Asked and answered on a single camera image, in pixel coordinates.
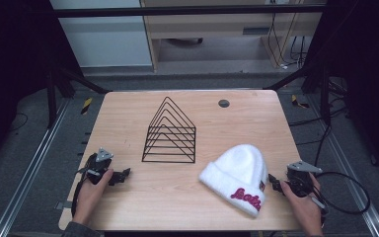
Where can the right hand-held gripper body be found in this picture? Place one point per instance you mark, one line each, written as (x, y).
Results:
(301, 179)

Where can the black metal stand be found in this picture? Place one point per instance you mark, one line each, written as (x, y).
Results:
(319, 85)
(59, 89)

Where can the light wooden desk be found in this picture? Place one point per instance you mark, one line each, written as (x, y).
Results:
(210, 33)

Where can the silver floor rail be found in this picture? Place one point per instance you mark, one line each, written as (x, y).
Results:
(29, 168)
(345, 164)

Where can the white fluffy beanie hat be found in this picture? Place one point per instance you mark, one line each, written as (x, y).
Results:
(235, 179)

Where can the person's left hand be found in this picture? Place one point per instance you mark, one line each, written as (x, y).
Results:
(90, 197)

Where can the white cabinet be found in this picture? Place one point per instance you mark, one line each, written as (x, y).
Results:
(105, 39)

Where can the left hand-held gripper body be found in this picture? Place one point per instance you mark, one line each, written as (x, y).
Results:
(96, 164)

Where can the yellow black striped tape marker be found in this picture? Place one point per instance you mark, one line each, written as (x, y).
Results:
(298, 102)
(86, 105)

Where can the black horizontal metal bar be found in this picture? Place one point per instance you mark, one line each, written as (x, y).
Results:
(177, 12)

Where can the person's right hand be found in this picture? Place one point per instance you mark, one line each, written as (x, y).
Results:
(304, 210)

